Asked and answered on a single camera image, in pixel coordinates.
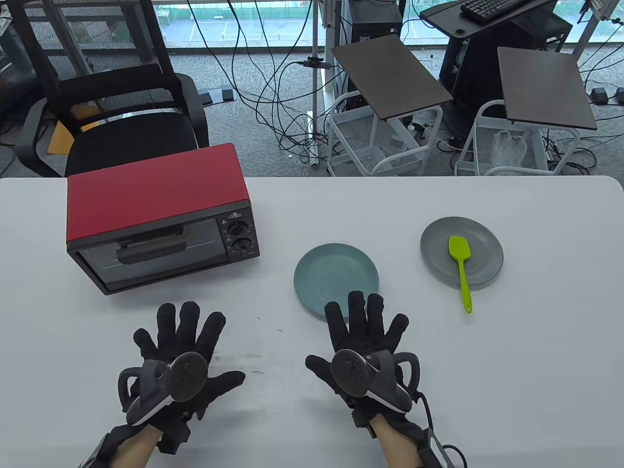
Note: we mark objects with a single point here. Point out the person's left hand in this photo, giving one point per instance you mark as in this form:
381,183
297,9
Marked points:
185,331

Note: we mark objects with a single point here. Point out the person's right hand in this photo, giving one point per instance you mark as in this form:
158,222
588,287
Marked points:
363,326

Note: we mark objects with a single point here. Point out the green dessert spatula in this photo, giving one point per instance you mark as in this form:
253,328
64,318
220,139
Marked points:
459,248

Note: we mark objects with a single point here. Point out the red oven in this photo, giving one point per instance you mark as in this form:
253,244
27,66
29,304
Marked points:
156,190

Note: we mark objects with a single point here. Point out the person's right forearm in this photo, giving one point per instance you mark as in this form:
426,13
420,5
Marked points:
399,446

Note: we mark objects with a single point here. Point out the grey left hand controller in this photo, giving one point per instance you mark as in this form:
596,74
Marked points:
187,370

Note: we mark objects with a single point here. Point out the grey hand controller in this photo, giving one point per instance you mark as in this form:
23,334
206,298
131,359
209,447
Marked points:
348,373
187,370

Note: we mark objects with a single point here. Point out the grey right hand controller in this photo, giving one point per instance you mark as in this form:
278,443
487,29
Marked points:
348,373

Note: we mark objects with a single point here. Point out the teal round plate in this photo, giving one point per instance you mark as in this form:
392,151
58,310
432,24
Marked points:
331,273

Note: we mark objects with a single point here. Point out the grey round plate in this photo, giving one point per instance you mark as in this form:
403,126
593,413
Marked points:
438,248

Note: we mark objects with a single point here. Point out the black office chair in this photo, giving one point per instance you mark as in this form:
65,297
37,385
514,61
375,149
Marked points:
131,141

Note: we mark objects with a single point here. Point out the brown paper envelope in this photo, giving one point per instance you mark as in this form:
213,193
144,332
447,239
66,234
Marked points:
61,141

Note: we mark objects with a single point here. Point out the clear plastic bag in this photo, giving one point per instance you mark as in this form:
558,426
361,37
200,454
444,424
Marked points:
507,148

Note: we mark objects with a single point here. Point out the grey foot pedal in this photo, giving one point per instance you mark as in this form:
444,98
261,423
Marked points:
228,92
205,97

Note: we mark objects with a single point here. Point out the brown top white side table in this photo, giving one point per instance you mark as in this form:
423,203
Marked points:
541,87
390,73

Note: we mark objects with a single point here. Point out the black computer desk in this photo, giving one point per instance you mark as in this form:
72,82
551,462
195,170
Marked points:
487,68

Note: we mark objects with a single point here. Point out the black computer tower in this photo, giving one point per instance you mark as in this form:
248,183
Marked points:
370,19

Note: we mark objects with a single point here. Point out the black keyboard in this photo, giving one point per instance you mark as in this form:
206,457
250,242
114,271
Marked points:
487,9

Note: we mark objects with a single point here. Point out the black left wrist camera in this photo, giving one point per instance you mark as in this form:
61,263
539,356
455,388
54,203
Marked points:
174,438

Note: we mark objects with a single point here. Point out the white metal post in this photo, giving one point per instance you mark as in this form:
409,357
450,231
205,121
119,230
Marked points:
319,73

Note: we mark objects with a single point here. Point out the white metal frame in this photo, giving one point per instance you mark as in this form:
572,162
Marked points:
587,34

